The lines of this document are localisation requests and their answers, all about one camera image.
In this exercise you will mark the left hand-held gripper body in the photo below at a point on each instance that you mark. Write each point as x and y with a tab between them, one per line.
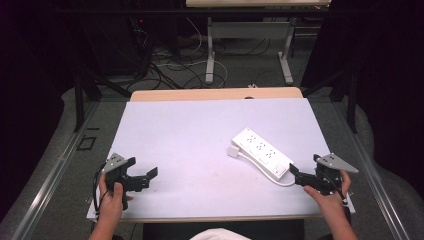
117	170

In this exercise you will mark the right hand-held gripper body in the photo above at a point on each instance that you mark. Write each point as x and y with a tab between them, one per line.
328	176

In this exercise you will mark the white power strip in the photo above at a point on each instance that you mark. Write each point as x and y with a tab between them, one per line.
263	152

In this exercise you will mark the person's right hand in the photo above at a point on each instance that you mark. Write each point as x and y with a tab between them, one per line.
330	200

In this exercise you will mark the person's left hand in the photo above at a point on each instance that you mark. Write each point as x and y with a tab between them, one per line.
111	200

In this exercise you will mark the white table mat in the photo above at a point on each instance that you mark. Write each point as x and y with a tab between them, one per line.
186	140

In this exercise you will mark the black panel under table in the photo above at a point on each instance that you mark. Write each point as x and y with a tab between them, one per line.
166	230

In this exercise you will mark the black metal stand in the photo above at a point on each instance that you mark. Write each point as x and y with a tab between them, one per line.
79	106
351	106

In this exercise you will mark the white plug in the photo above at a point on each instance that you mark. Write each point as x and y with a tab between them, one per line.
233	151

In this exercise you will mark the wooden table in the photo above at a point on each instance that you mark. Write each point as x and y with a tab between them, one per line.
200	94

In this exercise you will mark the person's white clothing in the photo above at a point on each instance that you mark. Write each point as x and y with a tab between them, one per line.
220	235

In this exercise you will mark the dark computer case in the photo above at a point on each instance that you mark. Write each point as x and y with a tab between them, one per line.
113	46

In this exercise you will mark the white metal desk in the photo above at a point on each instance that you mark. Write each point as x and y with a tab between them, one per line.
248	30

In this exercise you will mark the metal floor rail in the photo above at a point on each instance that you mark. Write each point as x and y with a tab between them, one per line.
373	186
50	181

